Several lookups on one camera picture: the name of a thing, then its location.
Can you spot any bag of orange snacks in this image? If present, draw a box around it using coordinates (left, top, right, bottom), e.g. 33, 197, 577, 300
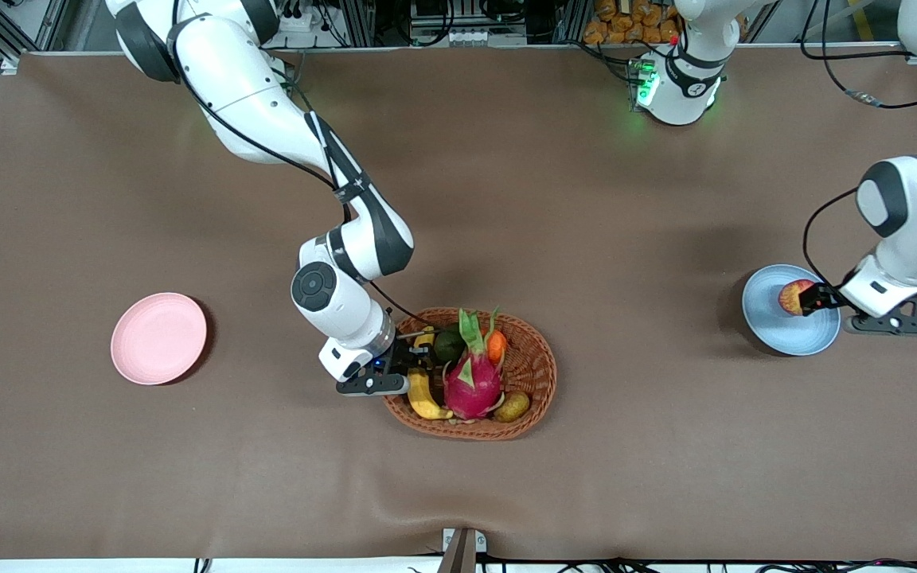
583, 0, 684, 46

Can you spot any black cable with metal connector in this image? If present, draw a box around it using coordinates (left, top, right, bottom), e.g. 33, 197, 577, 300
799, 0, 917, 112

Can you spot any round light blue plate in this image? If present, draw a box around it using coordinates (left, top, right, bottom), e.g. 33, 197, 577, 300
741, 263, 842, 357

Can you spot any dark green avocado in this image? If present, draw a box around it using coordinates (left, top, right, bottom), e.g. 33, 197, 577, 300
433, 328, 467, 364

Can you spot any round pink plate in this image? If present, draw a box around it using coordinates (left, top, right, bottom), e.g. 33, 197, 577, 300
110, 292, 209, 387

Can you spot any large table cover mat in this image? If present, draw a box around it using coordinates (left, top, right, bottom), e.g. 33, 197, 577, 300
0, 44, 917, 562

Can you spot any small yellowish brown fruit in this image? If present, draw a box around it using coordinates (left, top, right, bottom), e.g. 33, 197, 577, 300
493, 390, 532, 424

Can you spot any brown woven wicker basket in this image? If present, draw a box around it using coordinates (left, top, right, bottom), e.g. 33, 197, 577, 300
381, 307, 558, 441

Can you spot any magenta dragon fruit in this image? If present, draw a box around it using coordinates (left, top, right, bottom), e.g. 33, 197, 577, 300
443, 306, 507, 421

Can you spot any yellow banana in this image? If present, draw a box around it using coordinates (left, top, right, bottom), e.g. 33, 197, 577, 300
407, 326, 455, 421

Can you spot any dark equipment rack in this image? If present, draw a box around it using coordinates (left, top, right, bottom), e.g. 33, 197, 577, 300
363, 0, 575, 47

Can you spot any white power strip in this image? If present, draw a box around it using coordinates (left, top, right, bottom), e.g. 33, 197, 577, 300
274, 4, 314, 38

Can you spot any metal table edge bracket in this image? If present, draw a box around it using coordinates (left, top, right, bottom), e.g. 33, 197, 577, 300
441, 527, 488, 573

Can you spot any red apple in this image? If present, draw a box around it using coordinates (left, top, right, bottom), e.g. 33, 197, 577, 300
778, 279, 817, 316

